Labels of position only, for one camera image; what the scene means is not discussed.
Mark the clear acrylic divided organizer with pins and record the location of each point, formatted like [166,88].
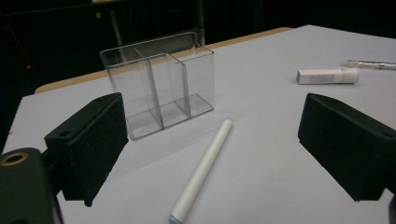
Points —
[140,93]

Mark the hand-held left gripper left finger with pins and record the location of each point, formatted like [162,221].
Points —
[87,146]

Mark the wooden table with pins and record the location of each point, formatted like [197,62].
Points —
[68,82]

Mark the white table mat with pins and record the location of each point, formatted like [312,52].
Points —
[264,155]

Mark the white pen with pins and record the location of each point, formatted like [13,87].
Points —
[202,168]

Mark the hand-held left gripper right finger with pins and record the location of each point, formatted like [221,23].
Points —
[345,146]

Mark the clear pen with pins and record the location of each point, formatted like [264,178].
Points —
[370,64]

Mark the grey metal pole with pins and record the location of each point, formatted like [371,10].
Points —
[116,29]

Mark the white tube with cap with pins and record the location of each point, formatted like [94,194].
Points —
[327,76]

